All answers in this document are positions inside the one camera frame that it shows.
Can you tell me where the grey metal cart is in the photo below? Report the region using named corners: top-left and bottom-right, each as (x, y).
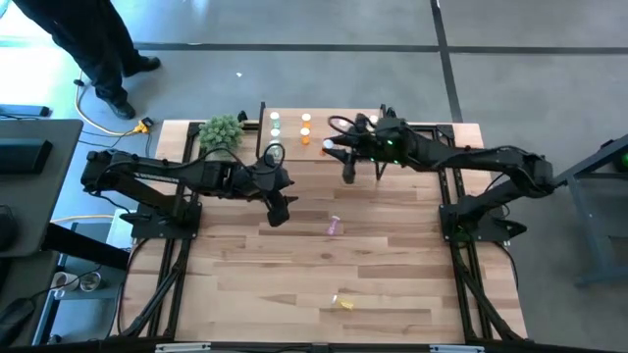
top-left (542, 134), bottom-right (628, 285)

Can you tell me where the yellow cable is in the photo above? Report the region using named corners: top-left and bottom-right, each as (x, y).
top-left (73, 77), bottom-right (143, 136)

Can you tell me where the glass cup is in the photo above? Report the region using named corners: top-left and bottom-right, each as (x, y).
top-left (79, 271), bottom-right (103, 293)

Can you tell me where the silver bracket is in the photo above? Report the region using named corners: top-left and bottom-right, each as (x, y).
top-left (429, 344), bottom-right (486, 353)
top-left (155, 342), bottom-right (212, 353)

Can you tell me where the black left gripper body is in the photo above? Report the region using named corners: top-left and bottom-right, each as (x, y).
top-left (230, 164), bottom-right (293, 200)

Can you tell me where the green potted plant white pot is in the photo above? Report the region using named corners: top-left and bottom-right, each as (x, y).
top-left (197, 114), bottom-right (245, 158)

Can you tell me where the white mug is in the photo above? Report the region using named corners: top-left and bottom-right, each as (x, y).
top-left (51, 271), bottom-right (79, 293)

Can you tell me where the black desk beam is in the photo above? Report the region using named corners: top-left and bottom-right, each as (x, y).
top-left (41, 223), bottom-right (131, 271)

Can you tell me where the black aluminium table frame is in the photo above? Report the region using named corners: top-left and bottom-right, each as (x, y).
top-left (112, 120), bottom-right (529, 344)

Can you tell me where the black rectangular device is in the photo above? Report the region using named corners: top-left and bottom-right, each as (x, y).
top-left (0, 138), bottom-right (54, 176)

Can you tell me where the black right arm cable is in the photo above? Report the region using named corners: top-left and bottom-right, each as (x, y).
top-left (327, 115), bottom-right (367, 139)

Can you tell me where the black flat device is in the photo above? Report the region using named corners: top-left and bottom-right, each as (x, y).
top-left (0, 103), bottom-right (53, 119)

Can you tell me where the person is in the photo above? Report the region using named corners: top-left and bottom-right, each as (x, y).
top-left (12, 0), bottom-right (163, 122)

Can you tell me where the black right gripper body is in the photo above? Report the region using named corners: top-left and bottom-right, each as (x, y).
top-left (355, 122), bottom-right (413, 166)

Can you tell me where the wooden shelf black metal frame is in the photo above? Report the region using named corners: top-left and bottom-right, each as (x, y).
top-left (254, 101), bottom-right (393, 181)

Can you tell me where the black desk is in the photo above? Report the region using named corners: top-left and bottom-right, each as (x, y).
top-left (0, 119), bottom-right (84, 259)

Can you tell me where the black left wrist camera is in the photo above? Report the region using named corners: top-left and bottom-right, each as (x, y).
top-left (266, 193), bottom-right (291, 228)

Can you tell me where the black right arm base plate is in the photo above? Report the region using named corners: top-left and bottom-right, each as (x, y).
top-left (439, 203), bottom-right (529, 246)

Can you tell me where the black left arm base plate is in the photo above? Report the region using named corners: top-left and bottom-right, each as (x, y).
top-left (120, 210), bottom-right (202, 241)

